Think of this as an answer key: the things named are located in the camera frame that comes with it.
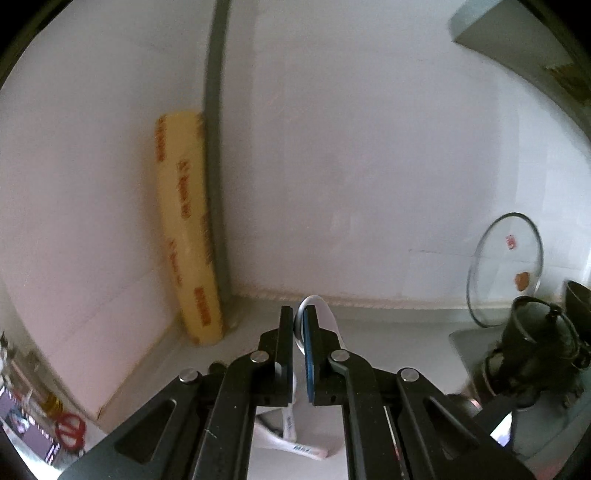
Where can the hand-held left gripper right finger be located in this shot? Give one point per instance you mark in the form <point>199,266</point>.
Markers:
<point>310,369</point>

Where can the glass pot lid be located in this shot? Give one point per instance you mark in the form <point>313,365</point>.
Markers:
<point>503,258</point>

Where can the grey wall pipe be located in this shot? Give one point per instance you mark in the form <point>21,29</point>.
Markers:
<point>216,138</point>

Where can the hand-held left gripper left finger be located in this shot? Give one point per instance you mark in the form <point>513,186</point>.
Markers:
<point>290,383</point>

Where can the yellow cling film roll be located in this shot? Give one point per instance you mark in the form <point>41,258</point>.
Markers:
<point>184,207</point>

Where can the red round object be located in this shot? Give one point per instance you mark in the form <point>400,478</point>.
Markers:
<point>62,431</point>

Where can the steel gas stove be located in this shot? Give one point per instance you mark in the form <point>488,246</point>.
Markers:
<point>471,350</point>

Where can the white printed rice paddle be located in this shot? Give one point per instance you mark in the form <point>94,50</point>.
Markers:
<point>328,318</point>

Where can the black clay pot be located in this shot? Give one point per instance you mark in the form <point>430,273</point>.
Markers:
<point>535,341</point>

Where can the black wok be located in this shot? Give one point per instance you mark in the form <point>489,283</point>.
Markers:
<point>579,300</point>

